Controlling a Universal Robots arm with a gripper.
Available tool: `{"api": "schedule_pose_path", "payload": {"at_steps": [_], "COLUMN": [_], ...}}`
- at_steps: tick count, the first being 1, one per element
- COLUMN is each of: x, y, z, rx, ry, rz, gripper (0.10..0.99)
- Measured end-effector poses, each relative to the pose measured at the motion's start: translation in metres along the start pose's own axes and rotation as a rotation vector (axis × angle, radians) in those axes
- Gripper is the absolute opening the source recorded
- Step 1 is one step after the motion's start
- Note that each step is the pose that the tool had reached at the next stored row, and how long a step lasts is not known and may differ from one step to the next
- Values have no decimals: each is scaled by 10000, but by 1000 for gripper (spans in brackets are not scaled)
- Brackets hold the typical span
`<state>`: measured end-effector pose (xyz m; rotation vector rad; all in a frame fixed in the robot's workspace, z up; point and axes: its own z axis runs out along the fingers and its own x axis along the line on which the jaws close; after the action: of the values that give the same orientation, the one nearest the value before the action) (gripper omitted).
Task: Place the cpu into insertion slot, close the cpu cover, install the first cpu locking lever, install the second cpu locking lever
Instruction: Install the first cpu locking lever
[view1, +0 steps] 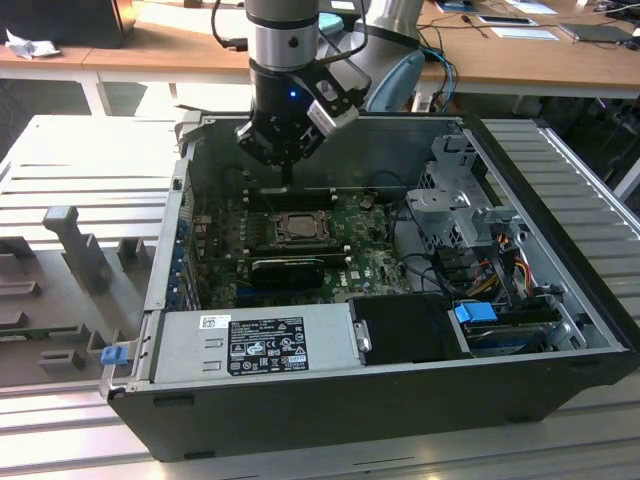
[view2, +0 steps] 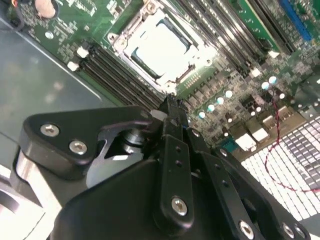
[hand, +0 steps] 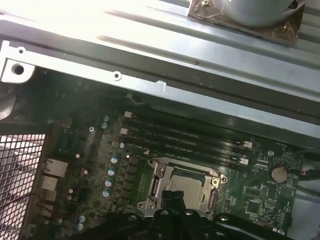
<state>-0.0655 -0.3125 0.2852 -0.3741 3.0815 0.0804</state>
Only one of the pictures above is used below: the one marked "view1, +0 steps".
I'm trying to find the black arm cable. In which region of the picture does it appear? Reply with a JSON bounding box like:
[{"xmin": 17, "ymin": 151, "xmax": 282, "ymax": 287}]
[{"xmin": 209, "ymin": 0, "xmax": 250, "ymax": 52}]

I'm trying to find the black box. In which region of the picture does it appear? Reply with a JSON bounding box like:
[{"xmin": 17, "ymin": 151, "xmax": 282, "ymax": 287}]
[{"xmin": 0, "ymin": 0, "xmax": 127, "ymax": 50}]

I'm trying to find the dark closed laptop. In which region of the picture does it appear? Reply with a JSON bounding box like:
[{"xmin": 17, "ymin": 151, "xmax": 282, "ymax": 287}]
[{"xmin": 558, "ymin": 22, "xmax": 635, "ymax": 45}]

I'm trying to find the black open PC case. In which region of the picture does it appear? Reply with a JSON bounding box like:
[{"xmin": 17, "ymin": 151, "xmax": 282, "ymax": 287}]
[{"xmin": 99, "ymin": 113, "xmax": 640, "ymax": 464}]

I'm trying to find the black plastic shroud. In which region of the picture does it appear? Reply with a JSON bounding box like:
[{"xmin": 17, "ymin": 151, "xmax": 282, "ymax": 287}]
[{"xmin": 346, "ymin": 293, "xmax": 475, "ymax": 367}]

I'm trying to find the blue cable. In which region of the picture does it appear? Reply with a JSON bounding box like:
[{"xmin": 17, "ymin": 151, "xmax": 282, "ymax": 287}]
[{"xmin": 423, "ymin": 47, "xmax": 460, "ymax": 104}]

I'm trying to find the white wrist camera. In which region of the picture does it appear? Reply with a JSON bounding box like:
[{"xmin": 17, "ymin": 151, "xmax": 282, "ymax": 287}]
[{"xmin": 304, "ymin": 69, "xmax": 373, "ymax": 138}]

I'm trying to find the metal drive cage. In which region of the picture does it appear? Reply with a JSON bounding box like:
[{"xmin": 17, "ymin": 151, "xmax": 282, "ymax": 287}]
[{"xmin": 403, "ymin": 133, "xmax": 532, "ymax": 301}]

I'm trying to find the blue disk carrier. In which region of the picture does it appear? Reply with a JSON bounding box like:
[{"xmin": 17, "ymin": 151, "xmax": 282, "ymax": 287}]
[{"xmin": 453, "ymin": 301, "xmax": 497, "ymax": 327}]

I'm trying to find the smartphone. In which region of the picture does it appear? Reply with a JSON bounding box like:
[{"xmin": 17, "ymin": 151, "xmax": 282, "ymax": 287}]
[{"xmin": 477, "ymin": 14, "xmax": 539, "ymax": 27}]

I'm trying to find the CPU socket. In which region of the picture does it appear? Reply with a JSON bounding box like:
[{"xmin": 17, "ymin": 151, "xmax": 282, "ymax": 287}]
[{"xmin": 271, "ymin": 208, "xmax": 335, "ymax": 247}]

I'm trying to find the black graphics card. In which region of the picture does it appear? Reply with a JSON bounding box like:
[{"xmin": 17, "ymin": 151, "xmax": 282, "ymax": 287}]
[{"xmin": 248, "ymin": 257, "xmax": 325, "ymax": 290}]

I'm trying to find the black RAM slot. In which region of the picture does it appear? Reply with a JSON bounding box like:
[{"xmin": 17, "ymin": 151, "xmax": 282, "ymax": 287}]
[
  {"xmin": 249, "ymin": 185, "xmax": 335, "ymax": 212},
  {"xmin": 248, "ymin": 242, "xmax": 347, "ymax": 266}
]

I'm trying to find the coloured wire bundle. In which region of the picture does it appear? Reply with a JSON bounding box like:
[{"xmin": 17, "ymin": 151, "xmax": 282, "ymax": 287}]
[{"xmin": 469, "ymin": 234, "xmax": 533, "ymax": 302}]

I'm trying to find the grey power supply unit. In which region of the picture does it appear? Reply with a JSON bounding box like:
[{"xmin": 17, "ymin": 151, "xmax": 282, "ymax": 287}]
[{"xmin": 148, "ymin": 303, "xmax": 362, "ymax": 385}]

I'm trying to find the grey parts rack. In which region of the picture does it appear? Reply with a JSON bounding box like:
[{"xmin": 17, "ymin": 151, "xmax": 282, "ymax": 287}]
[{"xmin": 0, "ymin": 204, "xmax": 154, "ymax": 387}]

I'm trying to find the crumpled white paper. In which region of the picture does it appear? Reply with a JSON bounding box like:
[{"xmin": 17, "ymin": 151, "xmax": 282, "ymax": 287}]
[{"xmin": 4, "ymin": 27, "xmax": 62, "ymax": 61}]

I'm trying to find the green motherboard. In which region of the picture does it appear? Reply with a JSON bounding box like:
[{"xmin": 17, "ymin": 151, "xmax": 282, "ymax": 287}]
[{"xmin": 192, "ymin": 192, "xmax": 426, "ymax": 310}]

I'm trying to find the white paper sheet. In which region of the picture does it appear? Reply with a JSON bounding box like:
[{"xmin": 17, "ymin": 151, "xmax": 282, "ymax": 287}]
[{"xmin": 489, "ymin": 26, "xmax": 560, "ymax": 42}]

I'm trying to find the wooden desk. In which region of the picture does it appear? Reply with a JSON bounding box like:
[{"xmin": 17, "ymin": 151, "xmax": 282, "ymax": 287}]
[{"xmin": 0, "ymin": 0, "xmax": 640, "ymax": 99}]

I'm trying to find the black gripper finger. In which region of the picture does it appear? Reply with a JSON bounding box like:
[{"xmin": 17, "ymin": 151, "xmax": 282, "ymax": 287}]
[
  {"xmin": 235, "ymin": 119, "xmax": 290, "ymax": 188},
  {"xmin": 287, "ymin": 126, "xmax": 327, "ymax": 188}
]

